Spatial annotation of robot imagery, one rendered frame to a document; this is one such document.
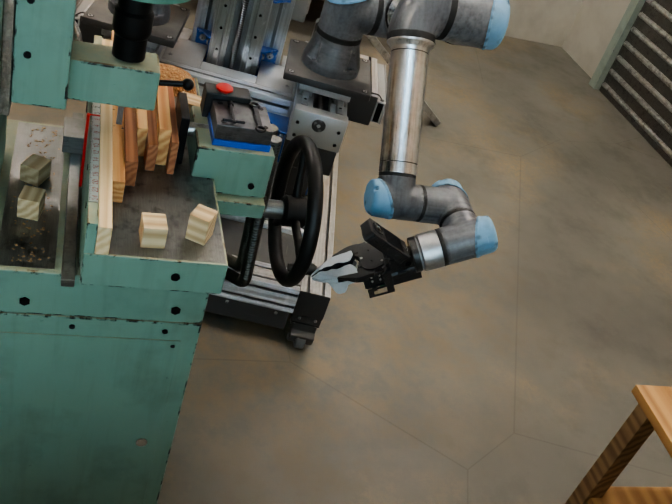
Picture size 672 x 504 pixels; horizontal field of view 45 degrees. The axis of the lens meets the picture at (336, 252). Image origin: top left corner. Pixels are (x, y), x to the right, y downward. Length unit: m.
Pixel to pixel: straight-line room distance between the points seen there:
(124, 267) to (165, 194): 0.18
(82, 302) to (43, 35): 0.41
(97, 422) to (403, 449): 1.01
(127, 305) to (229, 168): 0.29
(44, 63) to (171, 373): 0.57
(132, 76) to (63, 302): 0.37
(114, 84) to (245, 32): 0.93
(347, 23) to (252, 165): 0.73
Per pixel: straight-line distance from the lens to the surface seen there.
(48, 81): 1.31
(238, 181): 1.43
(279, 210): 1.53
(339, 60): 2.08
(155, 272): 1.24
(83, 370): 1.47
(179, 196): 1.36
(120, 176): 1.31
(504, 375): 2.70
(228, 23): 2.21
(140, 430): 1.60
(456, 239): 1.57
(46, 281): 1.34
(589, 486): 2.23
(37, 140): 1.63
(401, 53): 1.64
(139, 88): 1.35
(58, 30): 1.27
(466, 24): 1.69
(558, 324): 3.04
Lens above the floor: 1.67
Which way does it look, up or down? 35 degrees down
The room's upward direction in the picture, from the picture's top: 20 degrees clockwise
